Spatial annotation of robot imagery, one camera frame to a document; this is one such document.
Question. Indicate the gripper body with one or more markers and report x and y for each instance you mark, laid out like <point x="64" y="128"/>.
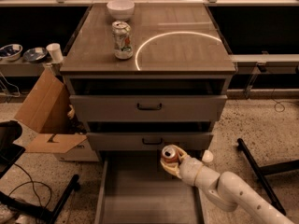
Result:
<point x="188" y="169"/>

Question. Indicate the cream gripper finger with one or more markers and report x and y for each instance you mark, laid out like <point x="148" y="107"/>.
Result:
<point x="179" y="154"/>
<point x="172" y="167"/>

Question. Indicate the red coke can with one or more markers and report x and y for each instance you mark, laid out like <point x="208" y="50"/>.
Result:
<point x="169" y="154"/>

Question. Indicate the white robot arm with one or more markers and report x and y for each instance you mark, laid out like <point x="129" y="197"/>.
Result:
<point x="226" y="190"/>

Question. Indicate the middle grey drawer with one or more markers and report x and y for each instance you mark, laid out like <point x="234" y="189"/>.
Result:
<point x="148" y="141"/>

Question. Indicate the grey drawer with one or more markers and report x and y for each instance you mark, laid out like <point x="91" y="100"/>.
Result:
<point x="135" y="189"/>
<point x="148" y="141"/>
<point x="130" y="108"/>

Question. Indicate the bottom grey drawer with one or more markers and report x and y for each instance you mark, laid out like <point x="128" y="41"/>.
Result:
<point x="135" y="189"/>

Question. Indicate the grey drawer cabinet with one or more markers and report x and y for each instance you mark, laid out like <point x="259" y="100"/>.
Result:
<point x="177" y="52"/>

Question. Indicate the top grey drawer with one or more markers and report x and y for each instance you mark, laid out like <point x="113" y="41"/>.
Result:
<point x="130" y="108"/>

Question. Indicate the white green soda can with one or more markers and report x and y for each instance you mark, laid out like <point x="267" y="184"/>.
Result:
<point x="121" y="32"/>

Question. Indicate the white cup on floor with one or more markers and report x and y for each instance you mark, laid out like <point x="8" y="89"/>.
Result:
<point x="208" y="157"/>

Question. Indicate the black stand leg right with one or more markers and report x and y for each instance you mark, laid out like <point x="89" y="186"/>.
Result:
<point x="263" y="171"/>

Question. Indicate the brown cardboard box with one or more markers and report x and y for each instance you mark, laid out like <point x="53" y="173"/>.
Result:
<point x="45" y="111"/>

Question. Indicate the white ceramic bowl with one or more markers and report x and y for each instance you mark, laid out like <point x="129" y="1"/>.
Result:
<point x="121" y="10"/>

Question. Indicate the black chair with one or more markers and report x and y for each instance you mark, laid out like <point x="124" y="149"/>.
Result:
<point x="9" y="151"/>

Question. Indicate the white paper cup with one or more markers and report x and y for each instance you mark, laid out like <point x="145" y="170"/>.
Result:
<point x="54" y="49"/>

